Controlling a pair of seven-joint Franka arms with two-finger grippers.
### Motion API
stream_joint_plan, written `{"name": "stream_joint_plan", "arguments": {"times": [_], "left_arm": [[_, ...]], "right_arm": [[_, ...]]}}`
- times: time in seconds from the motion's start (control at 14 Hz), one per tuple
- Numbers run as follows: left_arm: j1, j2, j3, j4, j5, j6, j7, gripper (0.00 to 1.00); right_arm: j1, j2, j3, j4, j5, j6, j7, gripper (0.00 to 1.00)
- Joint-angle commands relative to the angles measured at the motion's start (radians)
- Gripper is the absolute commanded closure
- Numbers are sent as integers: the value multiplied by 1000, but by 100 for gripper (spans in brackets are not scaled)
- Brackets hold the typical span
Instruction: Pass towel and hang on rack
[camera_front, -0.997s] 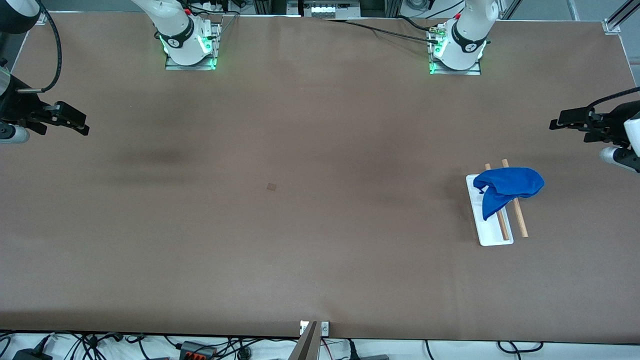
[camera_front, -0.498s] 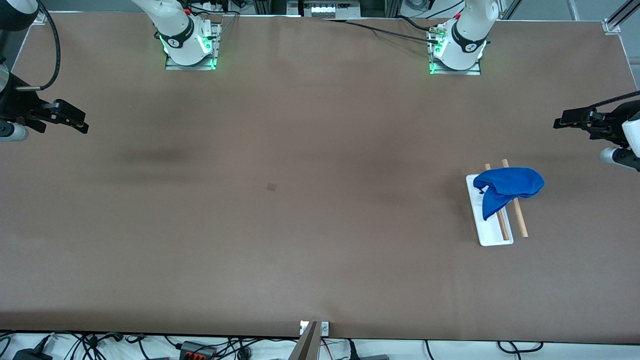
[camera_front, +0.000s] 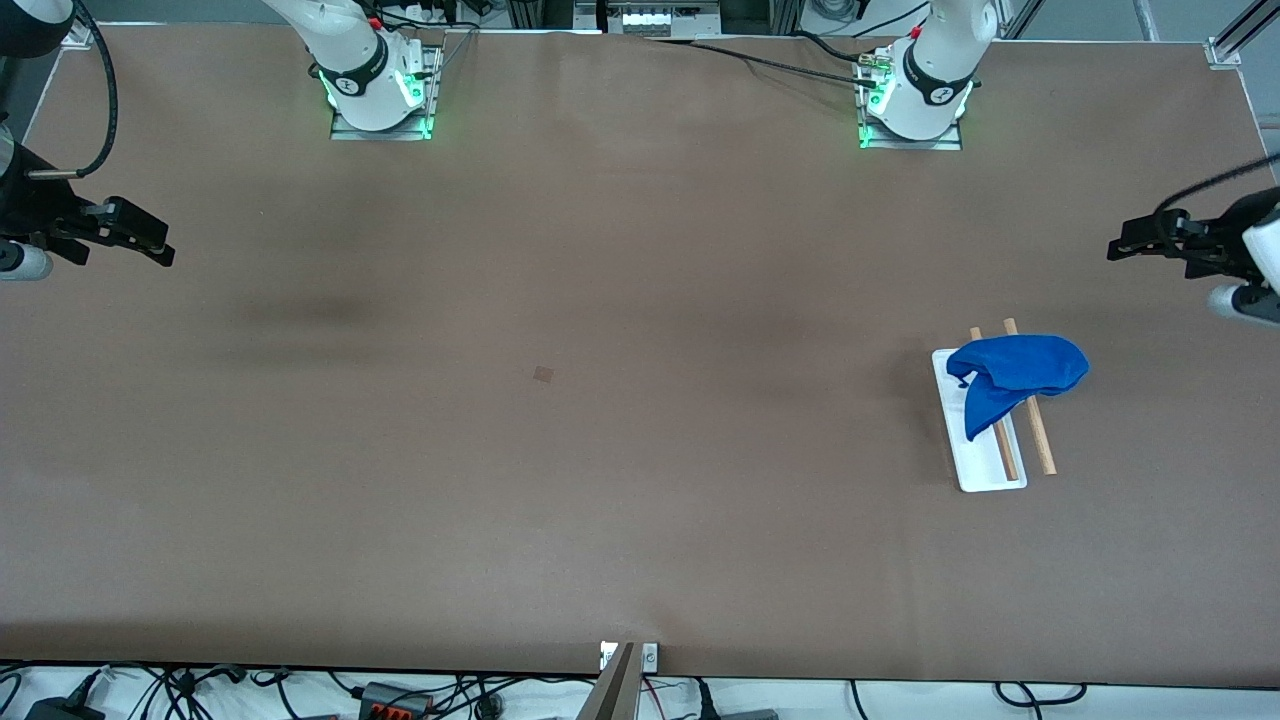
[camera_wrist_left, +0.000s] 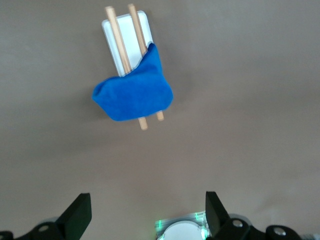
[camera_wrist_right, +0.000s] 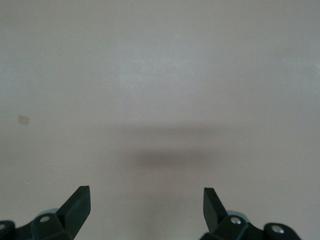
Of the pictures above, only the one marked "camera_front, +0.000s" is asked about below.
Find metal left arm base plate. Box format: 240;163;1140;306
856;55;964;152

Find black orange connector box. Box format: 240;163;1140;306
360;682;436;720

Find black cable on table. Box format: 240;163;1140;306
648;38;883;89

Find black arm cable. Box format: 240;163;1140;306
25;0;120;182
1153;153;1280;217

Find black looped floor cable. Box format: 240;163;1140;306
993;682;1088;707

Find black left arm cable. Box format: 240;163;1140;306
1153;153;1280;217

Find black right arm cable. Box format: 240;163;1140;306
25;0;120;182

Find black power adapter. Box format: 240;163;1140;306
25;697;106;720

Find grey control box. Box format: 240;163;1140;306
575;0;723;38

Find grey brown camera post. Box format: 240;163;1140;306
577;643;638;720

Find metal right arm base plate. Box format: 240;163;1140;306
330;42;438;142

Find blue microfiber towel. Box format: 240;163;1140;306
945;334;1091;443

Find aluminium table corner bracket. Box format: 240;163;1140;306
45;0;98;49
1205;0;1280;69

